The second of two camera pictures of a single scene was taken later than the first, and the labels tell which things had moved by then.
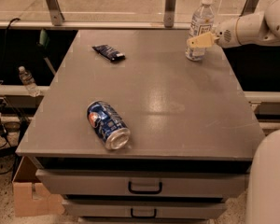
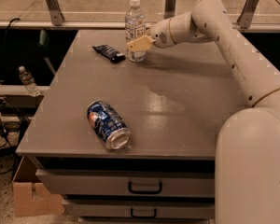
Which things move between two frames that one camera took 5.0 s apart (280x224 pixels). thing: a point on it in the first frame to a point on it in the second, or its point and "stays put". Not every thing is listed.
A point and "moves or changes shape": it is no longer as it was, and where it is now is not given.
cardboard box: [31, 197] stays put
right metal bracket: [252, 0] stays put
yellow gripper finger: [202, 40] to [139, 44]
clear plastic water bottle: [203, 22] moves or changes shape
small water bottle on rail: [28, 80] stays put
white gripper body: [225, 34] to [160, 36]
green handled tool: [44, 42] stays put
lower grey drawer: [143, 209] stays put
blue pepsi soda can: [114, 133] stays put
